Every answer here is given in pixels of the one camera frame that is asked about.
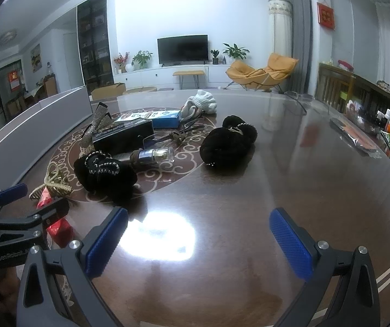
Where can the black flat television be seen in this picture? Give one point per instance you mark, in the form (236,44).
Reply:
(183,49)

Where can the wooden slatted chair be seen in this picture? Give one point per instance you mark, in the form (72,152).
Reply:
(334,85)

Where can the red wall hanging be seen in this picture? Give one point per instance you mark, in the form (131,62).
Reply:
(326,16)

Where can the clear bag with orange card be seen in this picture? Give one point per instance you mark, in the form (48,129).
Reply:
(355,136)

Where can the round white vase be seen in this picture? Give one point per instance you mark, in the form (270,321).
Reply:
(129,68)

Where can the dark wooden sideboard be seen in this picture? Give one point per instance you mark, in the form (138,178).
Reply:
(378,92)

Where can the yellow lounge chair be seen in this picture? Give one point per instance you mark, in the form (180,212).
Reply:
(249,73)

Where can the framed wall painting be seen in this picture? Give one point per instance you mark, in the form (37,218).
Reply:
(36,58)

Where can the dark glass bookcase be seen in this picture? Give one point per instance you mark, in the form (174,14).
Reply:
(94,41)

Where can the black rectangular box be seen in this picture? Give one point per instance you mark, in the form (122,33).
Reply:
(123,136)

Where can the dark wooden patterned desktop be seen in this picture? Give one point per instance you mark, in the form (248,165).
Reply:
(232,211)

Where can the white television cabinet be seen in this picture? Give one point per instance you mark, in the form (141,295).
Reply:
(154,76)

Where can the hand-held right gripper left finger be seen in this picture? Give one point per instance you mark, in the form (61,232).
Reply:
(108,242)

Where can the red door poster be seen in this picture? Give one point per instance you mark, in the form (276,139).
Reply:
(15,80)

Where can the clear water bottle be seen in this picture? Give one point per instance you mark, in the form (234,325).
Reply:
(49,68)

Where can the light grey panel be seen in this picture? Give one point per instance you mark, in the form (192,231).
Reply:
(28,133)

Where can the rimless eyeglasses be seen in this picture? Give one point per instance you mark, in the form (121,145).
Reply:
(191,127)

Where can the wooden bench with metal legs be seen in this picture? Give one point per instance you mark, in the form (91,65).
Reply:
(188,73)

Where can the small potted plant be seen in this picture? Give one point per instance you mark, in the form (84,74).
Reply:
(215,58)

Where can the small perfume bottle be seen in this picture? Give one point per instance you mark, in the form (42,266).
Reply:
(154,156)

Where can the large green potted plant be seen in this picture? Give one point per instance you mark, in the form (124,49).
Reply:
(235,52)

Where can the grey curtain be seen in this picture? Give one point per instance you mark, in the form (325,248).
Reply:
(298,24)

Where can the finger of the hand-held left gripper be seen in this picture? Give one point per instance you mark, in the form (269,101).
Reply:
(50,211)
(11,192)

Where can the round ceiling light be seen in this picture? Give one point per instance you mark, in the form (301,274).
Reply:
(7,38)

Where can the white knit gloves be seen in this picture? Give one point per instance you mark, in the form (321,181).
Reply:
(203,104)

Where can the red flowers in vase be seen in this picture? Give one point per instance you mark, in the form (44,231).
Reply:
(121,61)

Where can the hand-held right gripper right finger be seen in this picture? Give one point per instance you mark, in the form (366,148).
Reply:
(290,242)

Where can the bushy green potted plant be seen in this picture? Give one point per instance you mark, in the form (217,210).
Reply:
(142,59)

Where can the white standing air conditioner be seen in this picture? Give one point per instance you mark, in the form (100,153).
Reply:
(281,27)

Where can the red packet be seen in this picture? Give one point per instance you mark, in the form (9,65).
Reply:
(60,231)

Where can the blue and white box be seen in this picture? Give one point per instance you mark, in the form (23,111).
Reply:
(167,119)

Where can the silver glitter bow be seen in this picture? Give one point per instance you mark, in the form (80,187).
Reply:
(96,126)

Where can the gold bow hair clip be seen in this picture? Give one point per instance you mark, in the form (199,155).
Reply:
(53,184)

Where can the cardboard box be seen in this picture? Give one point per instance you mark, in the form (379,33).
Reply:
(108,92)

